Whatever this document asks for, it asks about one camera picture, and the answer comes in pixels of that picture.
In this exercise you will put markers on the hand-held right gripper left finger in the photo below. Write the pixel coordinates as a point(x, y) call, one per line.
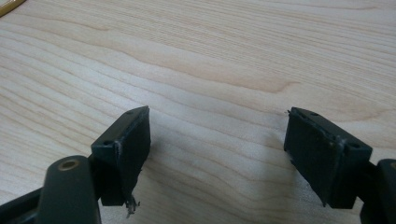
point(127, 155)

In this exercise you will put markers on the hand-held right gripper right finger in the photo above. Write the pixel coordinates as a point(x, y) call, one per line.
point(323, 161)

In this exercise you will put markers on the yellow object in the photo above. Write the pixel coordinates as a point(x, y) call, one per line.
point(8, 5)

